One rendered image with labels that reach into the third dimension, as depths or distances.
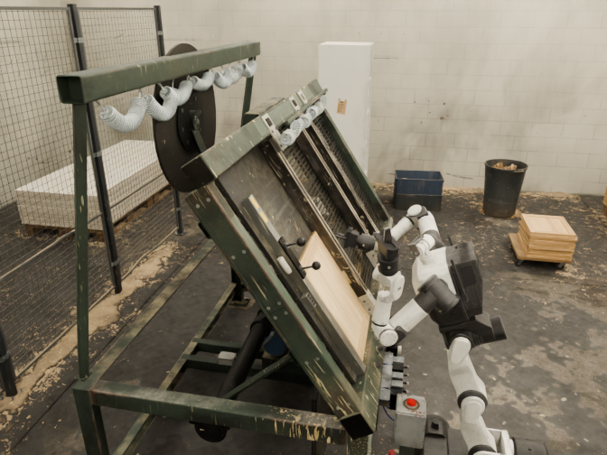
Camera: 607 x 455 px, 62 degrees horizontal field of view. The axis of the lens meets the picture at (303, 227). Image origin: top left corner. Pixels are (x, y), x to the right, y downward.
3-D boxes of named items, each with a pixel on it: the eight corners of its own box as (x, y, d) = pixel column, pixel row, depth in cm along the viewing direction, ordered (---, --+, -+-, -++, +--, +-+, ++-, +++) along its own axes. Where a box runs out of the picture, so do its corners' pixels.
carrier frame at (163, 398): (360, 561, 242) (368, 427, 209) (98, 507, 268) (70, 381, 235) (387, 313, 439) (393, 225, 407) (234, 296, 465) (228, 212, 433)
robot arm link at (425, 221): (425, 199, 275) (434, 224, 258) (434, 215, 282) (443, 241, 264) (406, 208, 279) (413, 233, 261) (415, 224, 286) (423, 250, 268)
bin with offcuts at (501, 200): (523, 221, 631) (532, 171, 606) (480, 218, 640) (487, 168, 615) (515, 207, 678) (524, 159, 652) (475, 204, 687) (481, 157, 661)
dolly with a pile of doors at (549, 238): (570, 273, 507) (579, 236, 491) (515, 268, 516) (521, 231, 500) (555, 246, 562) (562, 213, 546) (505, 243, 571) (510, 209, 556)
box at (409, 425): (422, 450, 208) (426, 416, 201) (392, 446, 210) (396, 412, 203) (422, 429, 219) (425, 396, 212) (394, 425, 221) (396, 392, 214)
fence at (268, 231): (357, 376, 231) (364, 373, 230) (240, 202, 209) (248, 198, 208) (358, 368, 236) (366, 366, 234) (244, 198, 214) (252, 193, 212)
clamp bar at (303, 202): (366, 319, 273) (406, 301, 264) (244, 127, 246) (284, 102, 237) (368, 309, 282) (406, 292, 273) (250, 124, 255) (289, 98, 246)
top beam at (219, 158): (195, 191, 183) (216, 179, 179) (179, 168, 181) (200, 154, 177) (312, 97, 382) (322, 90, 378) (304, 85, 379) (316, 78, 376)
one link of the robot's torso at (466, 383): (486, 393, 266) (472, 317, 251) (490, 417, 250) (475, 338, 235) (456, 395, 270) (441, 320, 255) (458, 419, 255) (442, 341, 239)
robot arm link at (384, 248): (384, 254, 192) (385, 277, 199) (406, 245, 194) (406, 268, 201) (368, 236, 201) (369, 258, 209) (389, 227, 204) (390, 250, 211)
